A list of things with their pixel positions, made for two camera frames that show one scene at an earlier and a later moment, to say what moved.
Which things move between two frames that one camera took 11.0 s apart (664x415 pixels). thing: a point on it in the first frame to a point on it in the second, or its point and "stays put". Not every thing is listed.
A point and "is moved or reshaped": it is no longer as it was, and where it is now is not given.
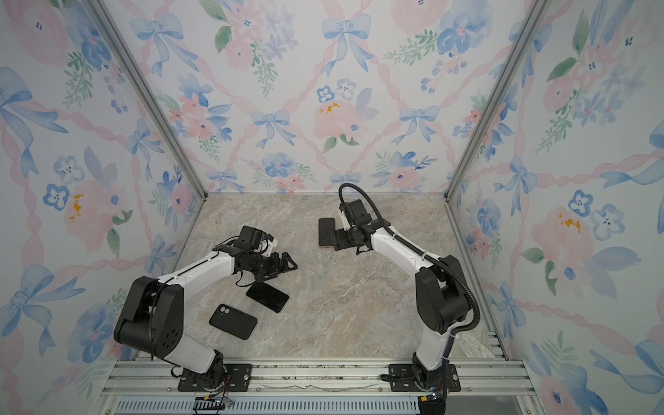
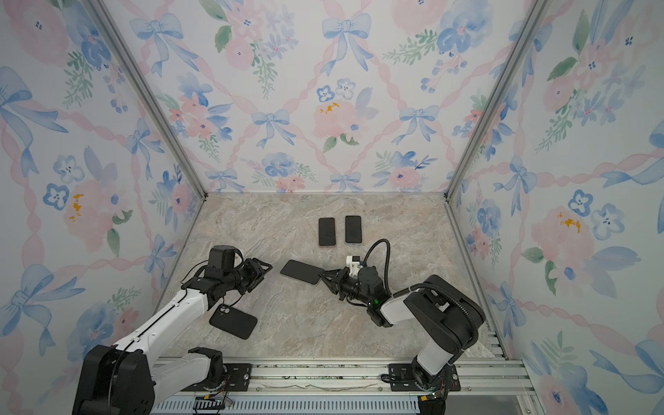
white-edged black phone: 267,296 to 303,271
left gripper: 276,269 to 257,273
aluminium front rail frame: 488,386 stays put
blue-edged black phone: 326,226 is moved or reshaped
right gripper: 339,239 to 341,280
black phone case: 233,321 stays put
